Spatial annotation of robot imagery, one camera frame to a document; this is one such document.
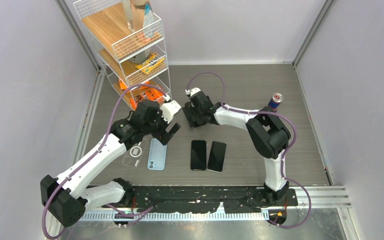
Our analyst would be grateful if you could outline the black phone case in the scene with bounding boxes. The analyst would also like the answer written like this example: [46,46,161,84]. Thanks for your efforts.
[182,101,208,128]

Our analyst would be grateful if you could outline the light blue phone case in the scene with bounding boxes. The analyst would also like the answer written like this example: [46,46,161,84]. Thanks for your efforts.
[147,138,167,171]

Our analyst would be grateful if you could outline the clear phone case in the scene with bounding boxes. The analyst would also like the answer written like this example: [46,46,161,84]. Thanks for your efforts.
[122,137,150,168]

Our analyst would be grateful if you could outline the black phone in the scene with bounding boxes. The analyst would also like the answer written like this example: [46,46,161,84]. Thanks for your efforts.
[207,141,227,173]

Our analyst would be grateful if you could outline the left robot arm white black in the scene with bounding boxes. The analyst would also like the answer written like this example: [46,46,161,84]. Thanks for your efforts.
[40,100,181,228]

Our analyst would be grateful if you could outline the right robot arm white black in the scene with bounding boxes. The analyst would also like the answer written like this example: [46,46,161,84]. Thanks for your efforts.
[182,90,291,205]

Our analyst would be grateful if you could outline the orange snack packs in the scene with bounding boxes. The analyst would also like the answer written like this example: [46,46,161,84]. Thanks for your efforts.
[123,80,167,110]

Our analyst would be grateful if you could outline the yellow snack bag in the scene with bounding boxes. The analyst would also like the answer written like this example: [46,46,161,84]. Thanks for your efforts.
[135,52,166,75]

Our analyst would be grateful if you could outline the red bull can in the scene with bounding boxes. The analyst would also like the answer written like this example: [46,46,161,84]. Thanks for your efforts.
[267,93,284,112]

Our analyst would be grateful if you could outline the blue white bottle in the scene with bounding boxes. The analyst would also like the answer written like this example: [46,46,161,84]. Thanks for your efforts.
[143,1,155,39]

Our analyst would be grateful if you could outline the clear bottle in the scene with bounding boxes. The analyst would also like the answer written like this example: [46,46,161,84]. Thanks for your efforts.
[121,0,135,33]

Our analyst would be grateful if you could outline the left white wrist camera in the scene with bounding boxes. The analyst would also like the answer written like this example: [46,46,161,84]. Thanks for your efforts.
[160,100,181,124]

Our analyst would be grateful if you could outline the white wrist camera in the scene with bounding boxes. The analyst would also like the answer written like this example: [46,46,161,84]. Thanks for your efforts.
[185,87,201,98]
[160,100,181,124]

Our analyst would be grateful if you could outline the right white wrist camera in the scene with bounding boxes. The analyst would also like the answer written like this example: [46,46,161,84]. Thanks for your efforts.
[185,87,201,98]

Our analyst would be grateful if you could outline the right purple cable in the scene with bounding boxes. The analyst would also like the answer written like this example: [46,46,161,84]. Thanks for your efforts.
[185,72,312,230]

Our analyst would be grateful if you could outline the purple cable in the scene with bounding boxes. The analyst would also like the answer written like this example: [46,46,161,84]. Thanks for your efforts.
[41,83,171,240]
[185,72,312,230]

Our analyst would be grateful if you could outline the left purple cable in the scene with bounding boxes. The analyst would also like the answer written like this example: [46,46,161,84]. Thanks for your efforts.
[41,83,171,240]

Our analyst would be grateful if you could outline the white wire shelf rack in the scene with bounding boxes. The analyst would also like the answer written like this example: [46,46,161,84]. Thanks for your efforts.
[73,0,171,105]

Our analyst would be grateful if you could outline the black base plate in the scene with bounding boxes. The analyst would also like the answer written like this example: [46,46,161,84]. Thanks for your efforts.
[114,186,298,214]

